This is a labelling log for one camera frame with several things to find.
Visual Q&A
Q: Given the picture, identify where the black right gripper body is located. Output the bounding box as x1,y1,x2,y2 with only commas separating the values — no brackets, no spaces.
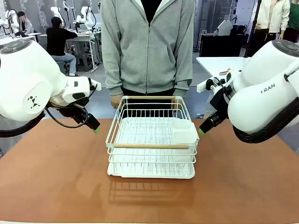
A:
209,88,231,122

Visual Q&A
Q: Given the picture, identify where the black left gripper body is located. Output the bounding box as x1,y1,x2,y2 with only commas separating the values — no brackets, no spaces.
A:
57,105,89,125

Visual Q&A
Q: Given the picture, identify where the white wire dish rack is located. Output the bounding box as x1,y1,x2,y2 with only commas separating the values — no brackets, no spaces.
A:
105,95,200,164

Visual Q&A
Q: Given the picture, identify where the white plastic drip tray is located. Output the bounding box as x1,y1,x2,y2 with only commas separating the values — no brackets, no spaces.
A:
107,116,196,180

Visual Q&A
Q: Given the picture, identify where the person's right hand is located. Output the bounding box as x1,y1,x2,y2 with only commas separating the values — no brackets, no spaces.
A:
110,94,123,110

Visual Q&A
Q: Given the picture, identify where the person's left hand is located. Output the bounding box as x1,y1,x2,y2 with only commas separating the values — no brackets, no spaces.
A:
171,97,185,110

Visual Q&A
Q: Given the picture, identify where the white plastic cutlery holder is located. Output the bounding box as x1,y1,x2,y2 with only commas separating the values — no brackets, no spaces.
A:
171,119,199,144

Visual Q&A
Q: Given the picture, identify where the white desk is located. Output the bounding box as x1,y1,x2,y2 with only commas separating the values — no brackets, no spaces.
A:
195,56,252,78

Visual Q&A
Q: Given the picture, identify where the black draped table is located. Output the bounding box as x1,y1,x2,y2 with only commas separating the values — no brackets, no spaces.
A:
199,34,249,57

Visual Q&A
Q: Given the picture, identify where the seated person in black top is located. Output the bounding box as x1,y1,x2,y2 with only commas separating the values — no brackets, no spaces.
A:
45,16,80,77

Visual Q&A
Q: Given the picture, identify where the white house-shaped box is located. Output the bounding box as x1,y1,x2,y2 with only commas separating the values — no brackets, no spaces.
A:
216,20,234,36

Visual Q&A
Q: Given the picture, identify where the black tripod pole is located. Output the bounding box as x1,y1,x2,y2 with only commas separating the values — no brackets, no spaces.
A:
243,0,263,58

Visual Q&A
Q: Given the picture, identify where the person in grey hoodie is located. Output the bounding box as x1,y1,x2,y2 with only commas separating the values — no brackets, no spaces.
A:
100,0,195,110

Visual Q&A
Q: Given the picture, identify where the standing person in white jacket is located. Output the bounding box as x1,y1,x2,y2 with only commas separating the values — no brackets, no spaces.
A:
247,0,291,58

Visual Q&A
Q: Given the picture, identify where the seated person in grey jacket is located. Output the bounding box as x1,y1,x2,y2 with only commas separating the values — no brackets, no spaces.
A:
17,11,35,35

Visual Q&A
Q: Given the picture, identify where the standing person in green top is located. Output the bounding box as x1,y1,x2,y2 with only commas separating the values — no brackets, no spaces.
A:
278,0,299,44

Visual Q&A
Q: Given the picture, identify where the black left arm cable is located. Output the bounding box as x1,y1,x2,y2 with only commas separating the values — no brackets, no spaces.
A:
0,83,98,138

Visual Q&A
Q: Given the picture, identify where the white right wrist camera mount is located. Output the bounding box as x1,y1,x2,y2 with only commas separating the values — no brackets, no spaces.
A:
196,71,241,94

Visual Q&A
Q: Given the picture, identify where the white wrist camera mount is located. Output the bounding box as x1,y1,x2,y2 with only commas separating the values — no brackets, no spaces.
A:
196,71,241,94
89,78,102,92

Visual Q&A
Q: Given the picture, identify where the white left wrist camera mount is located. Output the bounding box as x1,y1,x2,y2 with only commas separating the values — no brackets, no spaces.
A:
89,78,102,92

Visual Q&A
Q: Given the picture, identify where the black right arm cable sleeve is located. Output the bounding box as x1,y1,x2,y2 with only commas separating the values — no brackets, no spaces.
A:
232,97,299,144

